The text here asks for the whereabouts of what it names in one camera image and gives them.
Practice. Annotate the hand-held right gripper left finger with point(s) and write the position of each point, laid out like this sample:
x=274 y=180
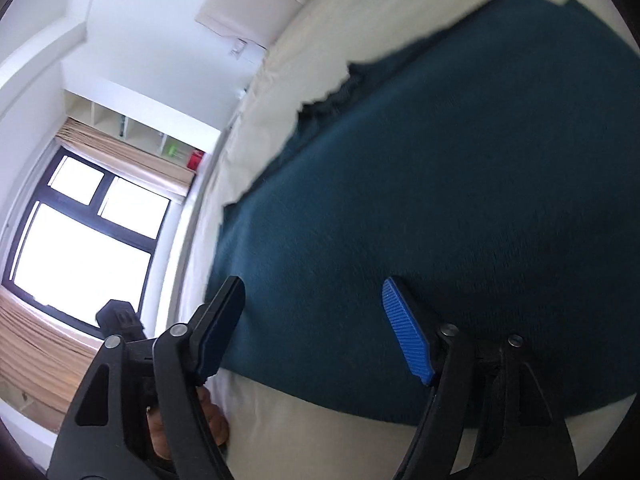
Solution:
x=220 y=332

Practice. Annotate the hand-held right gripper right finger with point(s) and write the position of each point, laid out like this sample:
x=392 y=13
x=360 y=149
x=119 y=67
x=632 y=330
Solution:
x=407 y=335

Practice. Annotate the dark green sweater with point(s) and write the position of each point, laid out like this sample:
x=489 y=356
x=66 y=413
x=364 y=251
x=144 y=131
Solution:
x=425 y=210

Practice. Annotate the person's left hand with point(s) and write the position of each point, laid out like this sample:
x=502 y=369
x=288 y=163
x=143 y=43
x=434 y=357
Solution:
x=215 y=415

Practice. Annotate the black framed window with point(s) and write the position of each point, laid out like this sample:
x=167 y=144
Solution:
x=85 y=255

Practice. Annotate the bed with beige sheet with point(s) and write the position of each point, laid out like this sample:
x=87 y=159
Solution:
x=265 y=425

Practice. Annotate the red box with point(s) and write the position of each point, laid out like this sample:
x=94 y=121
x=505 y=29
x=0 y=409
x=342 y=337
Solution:
x=196 y=160

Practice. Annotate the green plastic item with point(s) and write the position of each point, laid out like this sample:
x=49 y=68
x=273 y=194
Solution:
x=173 y=151

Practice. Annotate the white bookshelf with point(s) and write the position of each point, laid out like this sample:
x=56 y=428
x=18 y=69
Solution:
x=130 y=122

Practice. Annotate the wall socket panel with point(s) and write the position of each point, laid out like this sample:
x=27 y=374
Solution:
x=239 y=48

